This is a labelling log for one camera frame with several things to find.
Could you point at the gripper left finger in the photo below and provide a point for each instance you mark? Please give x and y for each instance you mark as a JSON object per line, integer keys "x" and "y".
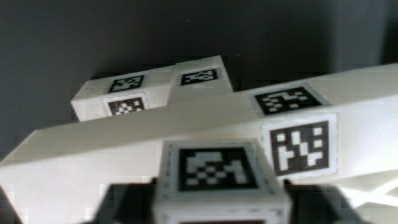
{"x": 127, "y": 204}

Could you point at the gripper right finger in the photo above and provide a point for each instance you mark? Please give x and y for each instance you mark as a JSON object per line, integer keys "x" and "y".
{"x": 321, "y": 205}

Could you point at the white tagged cube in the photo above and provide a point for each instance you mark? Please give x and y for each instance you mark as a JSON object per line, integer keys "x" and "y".
{"x": 218, "y": 188}

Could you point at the white chair back frame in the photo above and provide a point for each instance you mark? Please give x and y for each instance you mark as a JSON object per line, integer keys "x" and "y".
{"x": 323, "y": 123}

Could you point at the white chair leg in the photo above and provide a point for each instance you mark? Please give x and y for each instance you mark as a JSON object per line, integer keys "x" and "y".
{"x": 202, "y": 80}
{"x": 124, "y": 94}

